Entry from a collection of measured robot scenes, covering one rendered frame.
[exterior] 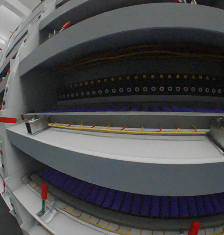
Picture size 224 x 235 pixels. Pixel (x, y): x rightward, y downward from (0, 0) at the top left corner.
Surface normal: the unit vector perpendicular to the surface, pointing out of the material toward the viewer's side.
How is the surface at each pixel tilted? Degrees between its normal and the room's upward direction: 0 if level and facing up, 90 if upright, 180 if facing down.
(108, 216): 21
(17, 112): 90
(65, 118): 111
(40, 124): 90
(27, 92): 90
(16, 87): 90
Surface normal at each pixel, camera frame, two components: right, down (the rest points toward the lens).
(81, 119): -0.33, 0.26
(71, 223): -0.07, -0.97
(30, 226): 0.94, 0.01
